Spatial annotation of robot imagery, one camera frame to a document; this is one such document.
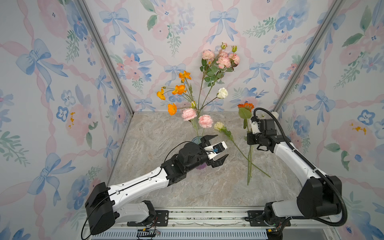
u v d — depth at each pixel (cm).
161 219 74
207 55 84
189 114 72
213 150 54
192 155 50
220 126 108
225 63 78
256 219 73
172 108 74
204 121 73
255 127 77
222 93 73
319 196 42
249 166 94
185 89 82
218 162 61
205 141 61
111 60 91
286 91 106
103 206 39
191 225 74
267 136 64
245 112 86
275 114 113
